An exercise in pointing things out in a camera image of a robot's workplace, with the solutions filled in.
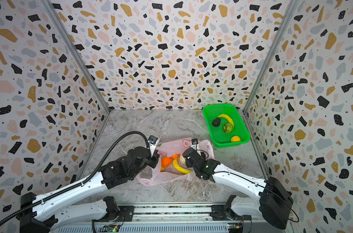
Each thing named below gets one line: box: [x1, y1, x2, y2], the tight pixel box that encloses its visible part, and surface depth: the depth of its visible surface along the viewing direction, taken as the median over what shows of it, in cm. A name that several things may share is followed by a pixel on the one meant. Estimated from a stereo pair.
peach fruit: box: [179, 154, 186, 165], surface depth 90 cm
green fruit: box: [223, 122, 234, 134], surface depth 105 cm
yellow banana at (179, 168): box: [172, 158, 193, 174], surface depth 89 cm
